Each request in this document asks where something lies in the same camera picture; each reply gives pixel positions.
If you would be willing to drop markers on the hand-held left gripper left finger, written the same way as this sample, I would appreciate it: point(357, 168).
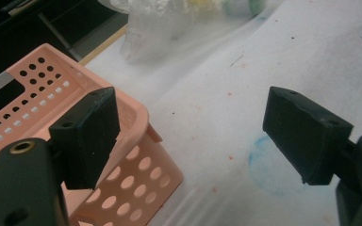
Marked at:
point(86, 138)

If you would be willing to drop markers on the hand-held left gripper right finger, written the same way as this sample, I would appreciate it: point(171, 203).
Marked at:
point(308, 138)

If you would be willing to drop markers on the pink perforated plastic basket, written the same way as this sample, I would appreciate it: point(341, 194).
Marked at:
point(75, 91)

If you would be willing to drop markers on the clear smiley-face plastic bag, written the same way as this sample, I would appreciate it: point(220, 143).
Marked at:
point(157, 28)

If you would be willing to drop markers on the white paper table sheet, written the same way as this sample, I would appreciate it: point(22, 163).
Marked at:
point(220, 125)

